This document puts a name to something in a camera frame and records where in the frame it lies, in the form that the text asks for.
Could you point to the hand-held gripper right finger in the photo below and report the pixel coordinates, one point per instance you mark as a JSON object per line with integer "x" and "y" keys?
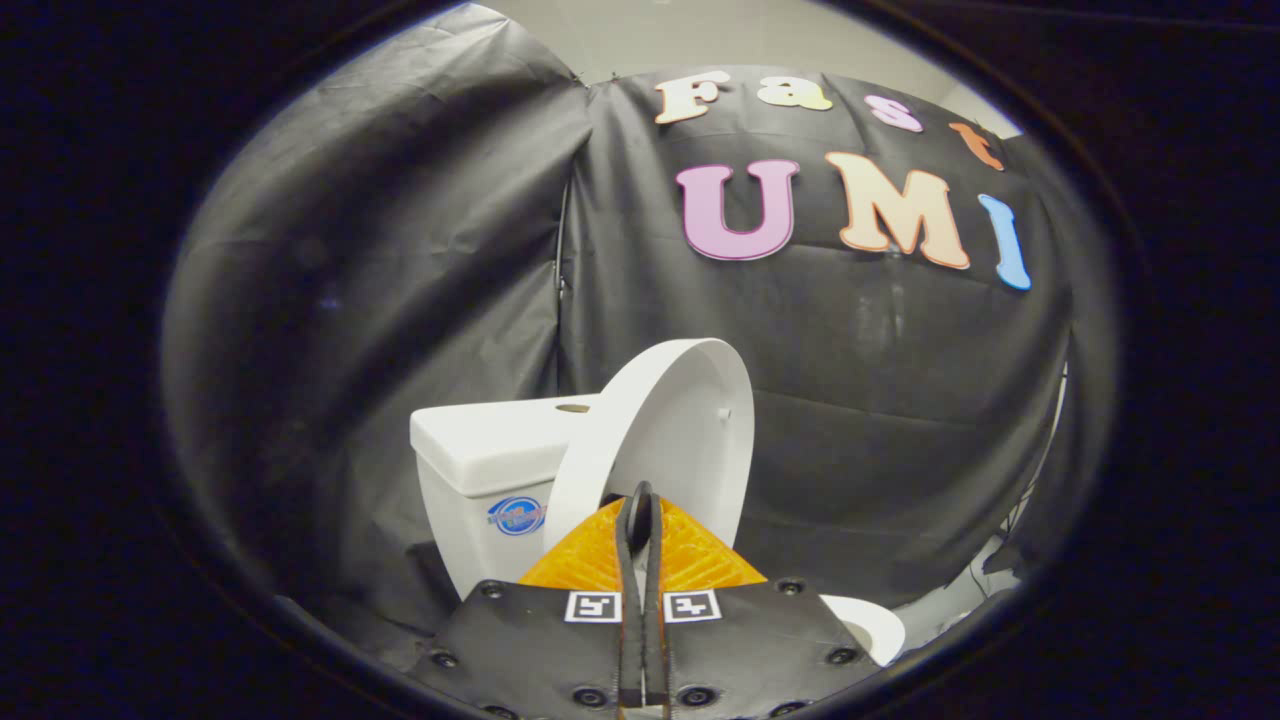
{"x": 750, "y": 640}

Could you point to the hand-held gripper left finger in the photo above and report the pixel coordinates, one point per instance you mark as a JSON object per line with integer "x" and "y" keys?
{"x": 530, "y": 640}

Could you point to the white toilet lid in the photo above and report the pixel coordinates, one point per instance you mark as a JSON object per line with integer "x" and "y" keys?
{"x": 680, "y": 420}

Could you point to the white toilet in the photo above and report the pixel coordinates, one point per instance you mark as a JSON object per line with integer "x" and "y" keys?
{"x": 470, "y": 450}

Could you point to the black backdrop cloth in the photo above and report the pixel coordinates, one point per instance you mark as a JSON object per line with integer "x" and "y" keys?
{"x": 380, "y": 250}

